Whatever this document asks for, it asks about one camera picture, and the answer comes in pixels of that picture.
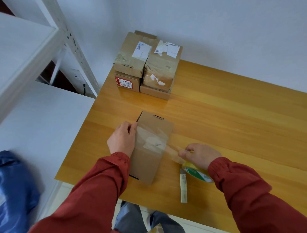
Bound person's legs in grey trousers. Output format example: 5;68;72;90
113;201;186;233

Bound white metal shelf rack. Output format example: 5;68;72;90
0;0;101;226

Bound taped box with white label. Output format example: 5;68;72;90
113;30;159;78

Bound person's right forearm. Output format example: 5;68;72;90
208;157;307;233

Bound person's left hand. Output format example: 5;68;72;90
107;121;138;158

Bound person's left forearm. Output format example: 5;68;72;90
28;152;131;233

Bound person's right hand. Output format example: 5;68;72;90
179;144;222;170

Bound blue plastic bag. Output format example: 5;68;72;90
0;150;41;233

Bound brown box with red label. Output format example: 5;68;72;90
114;71;141;93

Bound plain brown cardboard box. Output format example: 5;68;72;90
129;111;174;185

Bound flat plain brown box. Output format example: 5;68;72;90
140;84;171;101

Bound taped box with torn label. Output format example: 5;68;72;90
143;40;183;92

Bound white utility knife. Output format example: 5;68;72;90
180;168;188;204

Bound clear packing tape roll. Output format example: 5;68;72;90
165;144;214;184

